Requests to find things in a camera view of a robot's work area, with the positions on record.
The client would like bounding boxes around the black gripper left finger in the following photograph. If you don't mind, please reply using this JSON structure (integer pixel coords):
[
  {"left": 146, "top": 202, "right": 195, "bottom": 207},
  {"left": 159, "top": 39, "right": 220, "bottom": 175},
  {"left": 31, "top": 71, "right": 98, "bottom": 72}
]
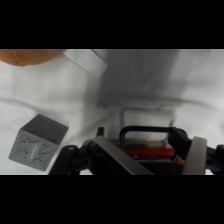
[{"left": 49, "top": 126, "right": 155, "bottom": 176}]

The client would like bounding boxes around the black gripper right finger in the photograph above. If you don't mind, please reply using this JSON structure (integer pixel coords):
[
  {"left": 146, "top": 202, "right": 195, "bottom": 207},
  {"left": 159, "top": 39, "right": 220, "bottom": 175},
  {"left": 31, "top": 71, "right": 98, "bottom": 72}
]
[{"left": 169, "top": 127, "right": 224, "bottom": 176}]

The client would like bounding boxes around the grey patterned cube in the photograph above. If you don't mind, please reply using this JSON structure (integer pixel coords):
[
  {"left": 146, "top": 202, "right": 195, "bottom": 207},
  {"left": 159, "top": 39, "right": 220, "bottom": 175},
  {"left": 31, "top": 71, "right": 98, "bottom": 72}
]
[{"left": 8, "top": 113, "right": 70, "bottom": 173}]

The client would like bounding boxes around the white tablecloth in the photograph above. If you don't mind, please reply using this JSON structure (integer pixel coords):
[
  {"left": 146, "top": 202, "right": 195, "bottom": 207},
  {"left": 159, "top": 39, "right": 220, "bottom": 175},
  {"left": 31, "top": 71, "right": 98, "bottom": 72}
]
[{"left": 0, "top": 49, "right": 224, "bottom": 176}]

